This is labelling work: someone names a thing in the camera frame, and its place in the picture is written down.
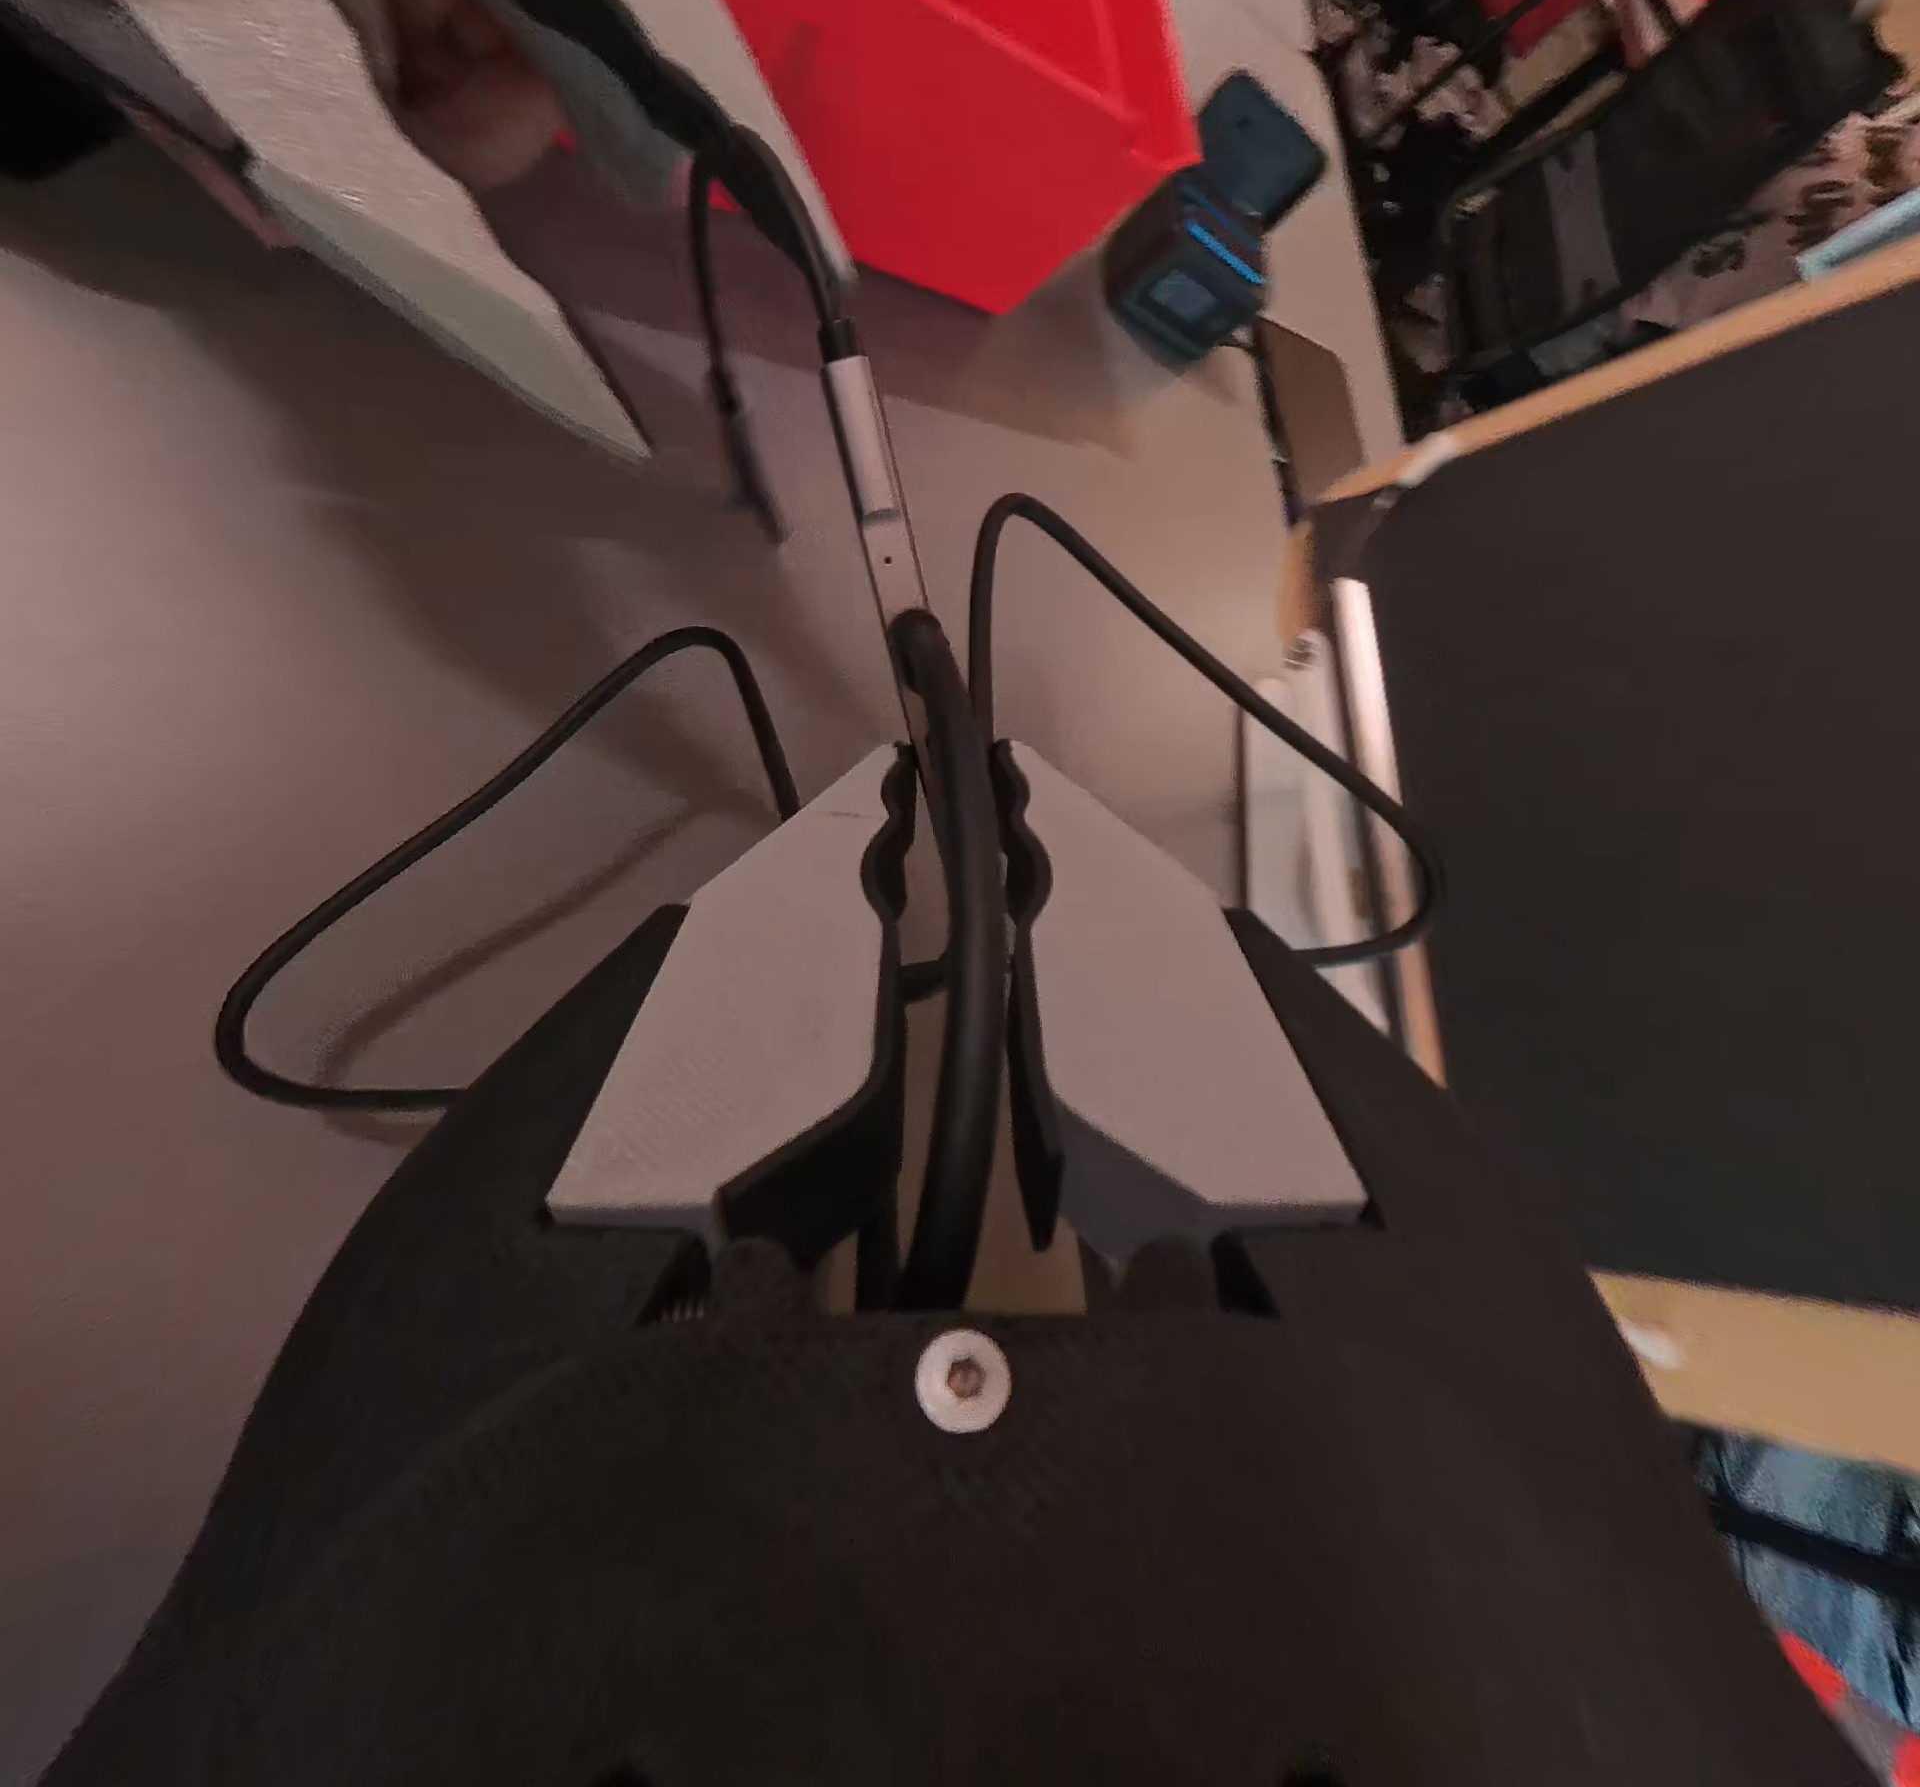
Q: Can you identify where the person's left hand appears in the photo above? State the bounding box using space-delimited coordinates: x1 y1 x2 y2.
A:
379 0 568 194

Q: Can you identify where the wooden backing board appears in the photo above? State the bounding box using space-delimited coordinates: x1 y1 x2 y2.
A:
1280 231 1920 1487

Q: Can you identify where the black office chair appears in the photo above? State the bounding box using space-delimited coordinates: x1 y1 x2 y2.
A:
1438 0 1895 367

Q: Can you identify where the grey usb hub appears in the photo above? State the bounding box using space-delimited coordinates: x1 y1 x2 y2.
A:
682 121 943 758

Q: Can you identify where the black charging case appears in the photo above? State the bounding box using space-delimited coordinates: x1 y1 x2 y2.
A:
1105 71 1332 367

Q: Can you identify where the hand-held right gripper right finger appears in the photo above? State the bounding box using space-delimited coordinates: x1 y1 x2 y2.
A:
991 740 1370 1256

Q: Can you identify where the black braided usb cable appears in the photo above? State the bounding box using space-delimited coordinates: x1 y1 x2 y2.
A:
214 492 1447 1314

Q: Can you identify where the black display panel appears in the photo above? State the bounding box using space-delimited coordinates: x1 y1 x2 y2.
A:
1320 271 1920 1319

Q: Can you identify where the red plastic bin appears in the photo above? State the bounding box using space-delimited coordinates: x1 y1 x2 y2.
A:
653 0 1205 319

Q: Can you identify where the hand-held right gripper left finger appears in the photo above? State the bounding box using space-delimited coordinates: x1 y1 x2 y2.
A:
547 740 920 1267

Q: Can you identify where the silver display stand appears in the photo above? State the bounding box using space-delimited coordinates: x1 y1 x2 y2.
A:
1234 569 1453 1087

